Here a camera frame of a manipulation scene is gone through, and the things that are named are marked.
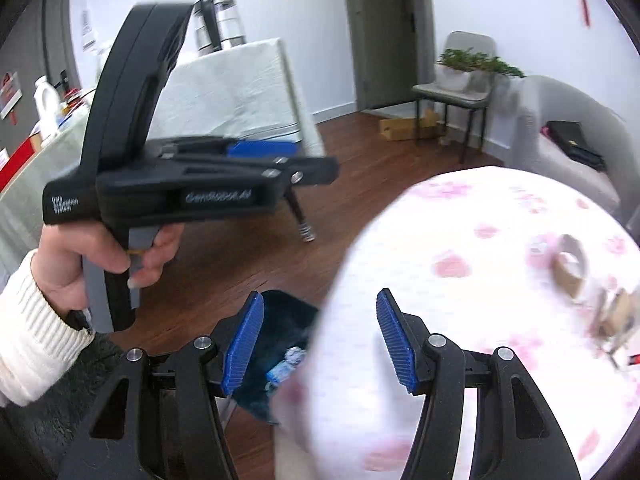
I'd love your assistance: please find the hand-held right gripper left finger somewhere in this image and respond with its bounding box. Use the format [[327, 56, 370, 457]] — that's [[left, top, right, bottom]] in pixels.
[[60, 290, 266, 480]]

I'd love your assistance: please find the grey dining chair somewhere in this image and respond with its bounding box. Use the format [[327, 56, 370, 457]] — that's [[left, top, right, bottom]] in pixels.
[[412, 31, 498, 163]]

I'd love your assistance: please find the grey door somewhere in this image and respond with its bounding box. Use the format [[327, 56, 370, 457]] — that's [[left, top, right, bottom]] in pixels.
[[350, 0, 418, 111]]

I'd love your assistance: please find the person's left hand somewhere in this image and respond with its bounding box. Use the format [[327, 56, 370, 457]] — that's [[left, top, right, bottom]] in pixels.
[[32, 221, 186, 314]]

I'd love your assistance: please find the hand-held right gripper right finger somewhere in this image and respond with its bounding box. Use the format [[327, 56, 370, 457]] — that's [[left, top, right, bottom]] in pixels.
[[375, 287, 583, 480]]

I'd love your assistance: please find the brown tape roll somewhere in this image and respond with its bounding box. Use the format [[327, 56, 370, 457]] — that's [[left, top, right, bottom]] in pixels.
[[550, 234, 590, 297]]

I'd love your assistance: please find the grey armchair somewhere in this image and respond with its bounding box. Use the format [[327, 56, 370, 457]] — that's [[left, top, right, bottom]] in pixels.
[[502, 75, 633, 226]]

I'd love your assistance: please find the table with green patterned cloth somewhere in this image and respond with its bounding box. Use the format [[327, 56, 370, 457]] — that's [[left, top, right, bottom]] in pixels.
[[0, 37, 327, 281]]

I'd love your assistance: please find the red and white wall sign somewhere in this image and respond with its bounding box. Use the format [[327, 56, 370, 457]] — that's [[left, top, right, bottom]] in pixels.
[[0, 72, 23, 121]]

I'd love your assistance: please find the potted green plant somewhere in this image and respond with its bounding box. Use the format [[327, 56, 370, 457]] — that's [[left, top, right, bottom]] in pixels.
[[436, 48, 526, 93]]

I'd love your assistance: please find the glass electric kettle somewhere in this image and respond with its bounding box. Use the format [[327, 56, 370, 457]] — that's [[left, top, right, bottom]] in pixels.
[[192, 0, 248, 58]]

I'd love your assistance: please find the black trash bin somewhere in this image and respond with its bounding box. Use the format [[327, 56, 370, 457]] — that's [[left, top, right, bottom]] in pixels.
[[227, 290, 321, 426]]

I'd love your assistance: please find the black handbag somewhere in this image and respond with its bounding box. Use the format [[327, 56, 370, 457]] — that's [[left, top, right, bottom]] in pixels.
[[545, 120, 607, 171]]

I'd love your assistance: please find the flat cardboard box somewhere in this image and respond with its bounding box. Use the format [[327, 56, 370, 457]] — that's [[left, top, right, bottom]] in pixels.
[[378, 110, 441, 142]]

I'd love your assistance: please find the white plastic bottle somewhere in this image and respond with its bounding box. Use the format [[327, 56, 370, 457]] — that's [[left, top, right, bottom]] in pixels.
[[32, 76, 61, 141]]

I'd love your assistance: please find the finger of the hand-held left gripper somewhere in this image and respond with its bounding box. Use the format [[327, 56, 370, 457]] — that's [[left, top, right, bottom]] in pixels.
[[165, 137, 301, 161], [161, 155, 341, 186]]

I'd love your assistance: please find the blue and white packet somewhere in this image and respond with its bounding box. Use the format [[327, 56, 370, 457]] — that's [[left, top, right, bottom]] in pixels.
[[265, 347, 307, 391]]

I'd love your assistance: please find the round table pink tablecloth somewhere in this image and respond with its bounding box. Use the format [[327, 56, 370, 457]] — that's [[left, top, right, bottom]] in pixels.
[[272, 165, 640, 480]]

